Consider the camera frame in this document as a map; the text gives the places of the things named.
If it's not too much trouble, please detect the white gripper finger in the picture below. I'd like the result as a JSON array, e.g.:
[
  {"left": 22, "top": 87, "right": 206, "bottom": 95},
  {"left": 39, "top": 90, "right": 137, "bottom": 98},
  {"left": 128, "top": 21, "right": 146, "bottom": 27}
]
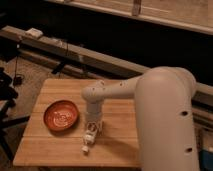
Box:
[
  {"left": 97, "top": 122, "right": 103, "bottom": 135},
  {"left": 85, "top": 125, "right": 90, "bottom": 136}
]

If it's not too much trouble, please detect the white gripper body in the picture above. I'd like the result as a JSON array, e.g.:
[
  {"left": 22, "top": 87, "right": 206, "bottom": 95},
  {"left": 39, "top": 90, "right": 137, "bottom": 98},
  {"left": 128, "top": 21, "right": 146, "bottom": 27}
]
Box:
[{"left": 85, "top": 102, "right": 102, "bottom": 128}]

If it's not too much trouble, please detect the small white bottle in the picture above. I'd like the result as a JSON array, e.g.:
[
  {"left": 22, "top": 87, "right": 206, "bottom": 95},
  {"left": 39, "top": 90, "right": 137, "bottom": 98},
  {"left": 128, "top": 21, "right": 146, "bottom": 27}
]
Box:
[{"left": 82, "top": 122, "right": 97, "bottom": 155}]

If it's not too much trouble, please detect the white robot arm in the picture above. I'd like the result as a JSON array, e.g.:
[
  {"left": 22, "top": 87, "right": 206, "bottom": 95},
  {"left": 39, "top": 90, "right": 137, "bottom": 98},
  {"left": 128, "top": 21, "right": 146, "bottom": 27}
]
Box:
[{"left": 82, "top": 67, "right": 199, "bottom": 171}]

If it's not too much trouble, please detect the orange ceramic bowl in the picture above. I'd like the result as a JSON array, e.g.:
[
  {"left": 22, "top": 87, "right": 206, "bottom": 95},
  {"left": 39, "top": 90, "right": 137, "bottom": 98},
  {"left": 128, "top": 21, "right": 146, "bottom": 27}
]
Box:
[{"left": 43, "top": 100, "right": 79, "bottom": 132}]

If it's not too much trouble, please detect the wooden table board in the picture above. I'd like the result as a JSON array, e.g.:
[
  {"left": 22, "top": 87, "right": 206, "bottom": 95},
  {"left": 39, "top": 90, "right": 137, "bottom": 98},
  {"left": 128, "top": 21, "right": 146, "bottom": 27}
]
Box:
[{"left": 13, "top": 79, "right": 140, "bottom": 168}]

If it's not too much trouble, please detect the black tripod stand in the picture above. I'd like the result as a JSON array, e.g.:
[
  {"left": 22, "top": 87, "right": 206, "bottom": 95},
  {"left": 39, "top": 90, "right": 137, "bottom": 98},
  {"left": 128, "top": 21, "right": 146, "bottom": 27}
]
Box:
[{"left": 0, "top": 67, "right": 29, "bottom": 161}]

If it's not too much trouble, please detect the long wooden beam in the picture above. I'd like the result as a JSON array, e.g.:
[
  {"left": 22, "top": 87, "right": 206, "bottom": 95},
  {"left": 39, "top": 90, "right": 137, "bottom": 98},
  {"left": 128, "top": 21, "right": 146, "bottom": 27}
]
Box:
[{"left": 0, "top": 25, "right": 213, "bottom": 108}]

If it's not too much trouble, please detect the small white box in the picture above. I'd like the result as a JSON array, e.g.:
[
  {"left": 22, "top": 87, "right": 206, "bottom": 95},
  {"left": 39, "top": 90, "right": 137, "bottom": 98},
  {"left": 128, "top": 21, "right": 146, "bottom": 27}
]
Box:
[{"left": 25, "top": 28, "right": 43, "bottom": 38}]

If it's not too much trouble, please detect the wooden shelf ledge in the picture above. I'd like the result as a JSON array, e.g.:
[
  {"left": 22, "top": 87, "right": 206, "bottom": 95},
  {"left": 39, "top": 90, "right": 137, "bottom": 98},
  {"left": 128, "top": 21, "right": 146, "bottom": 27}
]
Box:
[{"left": 46, "top": 0, "right": 213, "bottom": 35}]

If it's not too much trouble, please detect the black cable with adapter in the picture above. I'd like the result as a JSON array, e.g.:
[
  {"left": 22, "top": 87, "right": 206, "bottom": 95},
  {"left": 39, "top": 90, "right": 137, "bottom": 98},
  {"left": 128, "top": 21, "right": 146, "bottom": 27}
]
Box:
[{"left": 12, "top": 39, "right": 25, "bottom": 86}]

